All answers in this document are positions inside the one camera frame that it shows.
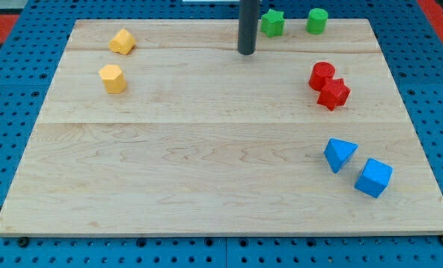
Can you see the green star block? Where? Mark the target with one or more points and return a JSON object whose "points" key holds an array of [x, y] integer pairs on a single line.
{"points": [[272, 23]]}

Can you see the red cylinder block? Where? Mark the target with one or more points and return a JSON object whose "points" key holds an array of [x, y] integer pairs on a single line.
{"points": [[321, 73]]}

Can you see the light wooden board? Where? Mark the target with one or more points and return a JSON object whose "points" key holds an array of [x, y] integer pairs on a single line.
{"points": [[206, 142]]}

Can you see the blue triangular prism block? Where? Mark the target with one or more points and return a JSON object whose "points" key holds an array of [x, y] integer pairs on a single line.
{"points": [[338, 153]]}

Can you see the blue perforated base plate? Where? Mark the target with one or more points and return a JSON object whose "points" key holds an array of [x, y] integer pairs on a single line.
{"points": [[29, 58]]}

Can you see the yellow hexagonal prism block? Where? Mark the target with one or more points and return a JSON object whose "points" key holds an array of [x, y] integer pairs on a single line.
{"points": [[113, 79]]}

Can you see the red star block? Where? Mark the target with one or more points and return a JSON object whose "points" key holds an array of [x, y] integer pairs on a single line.
{"points": [[333, 94]]}

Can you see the green cylinder block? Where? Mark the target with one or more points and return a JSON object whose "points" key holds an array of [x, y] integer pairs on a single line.
{"points": [[316, 21]]}

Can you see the yellow heart-shaped block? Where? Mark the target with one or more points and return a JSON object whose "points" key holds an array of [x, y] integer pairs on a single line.
{"points": [[123, 42]]}

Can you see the blue cube block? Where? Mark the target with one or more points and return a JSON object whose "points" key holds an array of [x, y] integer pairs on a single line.
{"points": [[374, 178]]}

